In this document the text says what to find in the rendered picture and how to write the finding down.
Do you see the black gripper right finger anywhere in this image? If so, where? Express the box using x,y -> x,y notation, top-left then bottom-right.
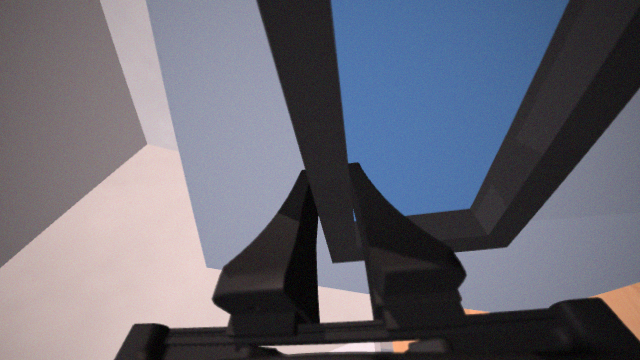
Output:
348,162 -> 470,332

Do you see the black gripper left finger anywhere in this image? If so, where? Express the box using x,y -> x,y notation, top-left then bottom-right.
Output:
212,170 -> 320,338

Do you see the dark grey flat board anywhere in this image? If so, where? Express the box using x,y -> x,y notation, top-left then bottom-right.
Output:
146,0 -> 640,312

